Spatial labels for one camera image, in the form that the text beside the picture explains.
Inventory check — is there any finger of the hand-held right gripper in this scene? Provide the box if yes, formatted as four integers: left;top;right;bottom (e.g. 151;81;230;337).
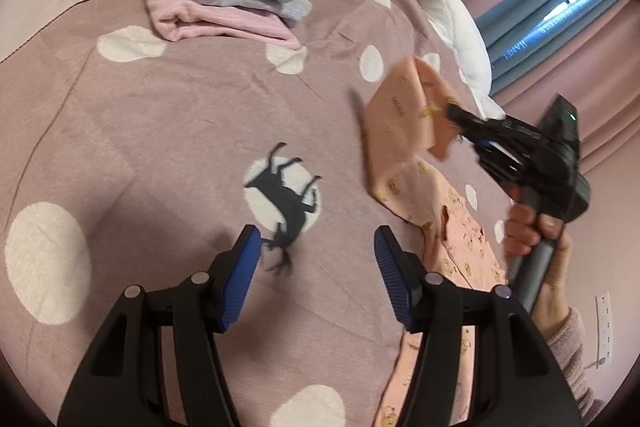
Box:
470;139;526;188
444;103;508;144

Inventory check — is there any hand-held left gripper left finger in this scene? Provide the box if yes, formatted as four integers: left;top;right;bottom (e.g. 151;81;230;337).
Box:
57;224;263;427

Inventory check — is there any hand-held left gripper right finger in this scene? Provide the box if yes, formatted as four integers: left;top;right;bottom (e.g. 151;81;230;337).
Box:
374;226;583;427

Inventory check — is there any person's right hand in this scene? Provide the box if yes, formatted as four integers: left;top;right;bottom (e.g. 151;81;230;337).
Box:
502;201;573;308

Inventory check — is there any peach printed buttoned garment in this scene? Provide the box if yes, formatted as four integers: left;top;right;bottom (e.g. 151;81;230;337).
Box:
374;155;508;427

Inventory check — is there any white goose plush toy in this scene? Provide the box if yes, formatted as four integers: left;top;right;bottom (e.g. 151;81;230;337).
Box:
410;0;507;118

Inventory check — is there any blue curtain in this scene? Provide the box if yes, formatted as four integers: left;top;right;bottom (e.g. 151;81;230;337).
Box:
474;0;636;96

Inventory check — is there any pink dotted blanket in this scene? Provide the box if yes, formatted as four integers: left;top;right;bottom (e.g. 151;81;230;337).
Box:
0;0;511;427

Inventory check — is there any white wall power strip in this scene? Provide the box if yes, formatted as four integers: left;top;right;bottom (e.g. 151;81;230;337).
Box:
595;291;614;365

